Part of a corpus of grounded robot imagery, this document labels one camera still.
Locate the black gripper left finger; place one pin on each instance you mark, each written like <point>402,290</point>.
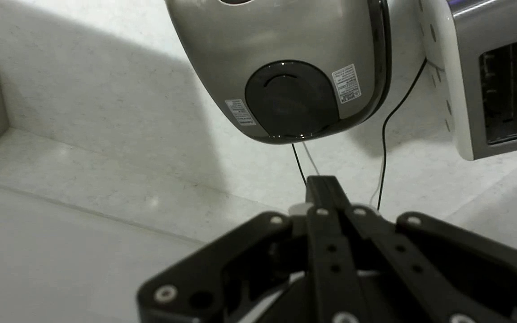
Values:
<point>247,238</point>

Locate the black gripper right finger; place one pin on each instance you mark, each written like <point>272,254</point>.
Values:
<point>450,238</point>

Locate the silver rice cooker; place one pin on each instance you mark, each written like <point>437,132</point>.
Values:
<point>283,46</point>

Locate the silver toaster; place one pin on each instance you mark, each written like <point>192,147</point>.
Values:
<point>481,77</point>

